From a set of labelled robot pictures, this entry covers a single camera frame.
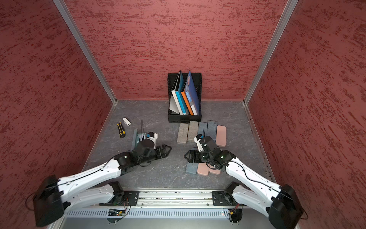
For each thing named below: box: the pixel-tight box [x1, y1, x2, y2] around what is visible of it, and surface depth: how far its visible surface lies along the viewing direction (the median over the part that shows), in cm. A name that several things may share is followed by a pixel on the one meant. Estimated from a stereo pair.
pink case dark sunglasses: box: [197, 162, 210, 177], surface depth 83 cm
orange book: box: [180, 89, 195, 116], surface depth 92 cm
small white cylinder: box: [122, 117, 132, 127], surface depth 105 cm
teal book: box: [174, 70, 189, 116], surface depth 91 cm
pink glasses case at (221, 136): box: [215, 124, 227, 148], surface depth 102 cm
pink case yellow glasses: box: [207, 164, 222, 175], surface depth 83 cm
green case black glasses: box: [185, 162, 199, 175], surface depth 84 cm
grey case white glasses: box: [131, 128, 148, 151], surface depth 94 cm
